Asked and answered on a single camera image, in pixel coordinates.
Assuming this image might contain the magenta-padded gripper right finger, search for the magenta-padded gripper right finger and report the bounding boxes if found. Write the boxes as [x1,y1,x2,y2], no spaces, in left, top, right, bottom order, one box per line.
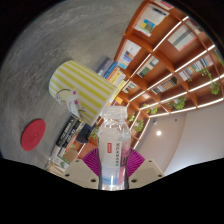
[126,147,166,190]

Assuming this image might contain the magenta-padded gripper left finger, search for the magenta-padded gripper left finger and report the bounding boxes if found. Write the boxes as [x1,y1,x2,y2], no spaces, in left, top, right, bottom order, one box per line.
[62,147,102,190]

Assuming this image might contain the clear plastic water bottle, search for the clear plastic water bottle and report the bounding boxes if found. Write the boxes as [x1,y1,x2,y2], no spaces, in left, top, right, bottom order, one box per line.
[97,106,132,191]

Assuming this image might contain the brown cardboard box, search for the brown cardboard box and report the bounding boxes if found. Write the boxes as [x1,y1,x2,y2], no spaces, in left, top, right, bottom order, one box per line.
[63,148,80,163]

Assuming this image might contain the tall green-white drink carton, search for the tall green-white drink carton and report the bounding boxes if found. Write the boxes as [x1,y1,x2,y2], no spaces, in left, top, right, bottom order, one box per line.
[49,153,70,169]

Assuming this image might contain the stack of dark books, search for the stack of dark books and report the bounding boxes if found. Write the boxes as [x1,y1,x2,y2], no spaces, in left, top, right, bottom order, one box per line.
[49,114,86,159]

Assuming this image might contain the dark office chair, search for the dark office chair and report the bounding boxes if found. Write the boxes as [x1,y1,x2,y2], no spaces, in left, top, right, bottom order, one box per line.
[75,123,99,144]

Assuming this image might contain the flat round red coaster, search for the flat round red coaster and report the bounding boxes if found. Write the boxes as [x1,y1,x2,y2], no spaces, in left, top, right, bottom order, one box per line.
[20,118,47,152]

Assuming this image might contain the yellow striped white mug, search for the yellow striped white mug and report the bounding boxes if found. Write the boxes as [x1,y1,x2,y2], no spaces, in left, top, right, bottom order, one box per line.
[48,59,119,127]

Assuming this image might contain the orange wooden shelf unit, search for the orange wooden shelf unit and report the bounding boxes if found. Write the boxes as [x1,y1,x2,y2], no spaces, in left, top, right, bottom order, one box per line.
[76,0,224,160]

